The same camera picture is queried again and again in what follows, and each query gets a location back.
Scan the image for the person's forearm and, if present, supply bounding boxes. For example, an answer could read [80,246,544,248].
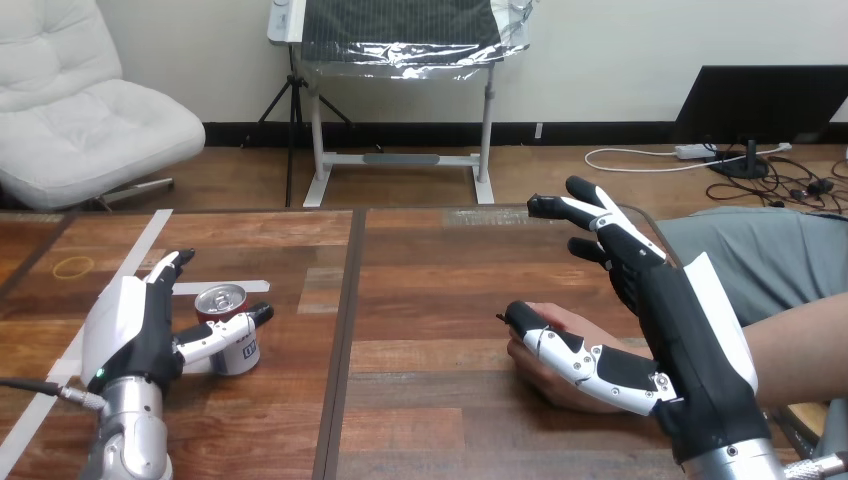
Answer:
[741,291,848,409]

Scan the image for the foil sheet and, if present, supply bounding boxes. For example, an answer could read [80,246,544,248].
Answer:
[294,0,539,82]

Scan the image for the white cable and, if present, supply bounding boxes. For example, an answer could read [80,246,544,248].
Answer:
[583,141,794,176]

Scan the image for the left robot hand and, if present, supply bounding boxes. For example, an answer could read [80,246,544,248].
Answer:
[80,248,275,399]

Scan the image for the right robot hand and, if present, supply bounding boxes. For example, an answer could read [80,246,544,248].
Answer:
[504,175,774,466]

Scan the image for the white cushioned chair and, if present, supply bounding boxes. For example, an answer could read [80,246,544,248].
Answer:
[0,0,207,213]

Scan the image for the white desk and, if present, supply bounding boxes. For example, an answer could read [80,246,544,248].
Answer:
[266,0,498,208]

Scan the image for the dark screen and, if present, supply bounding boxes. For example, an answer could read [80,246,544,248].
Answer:
[673,64,848,181]

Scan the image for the tangle of cables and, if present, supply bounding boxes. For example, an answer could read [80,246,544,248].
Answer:
[703,140,848,216]

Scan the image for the person's hand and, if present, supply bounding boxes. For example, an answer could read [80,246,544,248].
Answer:
[506,302,656,416]

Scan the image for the red and white drink can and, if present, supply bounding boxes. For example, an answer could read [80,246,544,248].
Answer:
[193,283,262,378]

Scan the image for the person's body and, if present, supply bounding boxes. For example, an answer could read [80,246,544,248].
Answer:
[655,205,848,460]

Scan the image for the black tripod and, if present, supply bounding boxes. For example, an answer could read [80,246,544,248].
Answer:
[241,44,356,209]

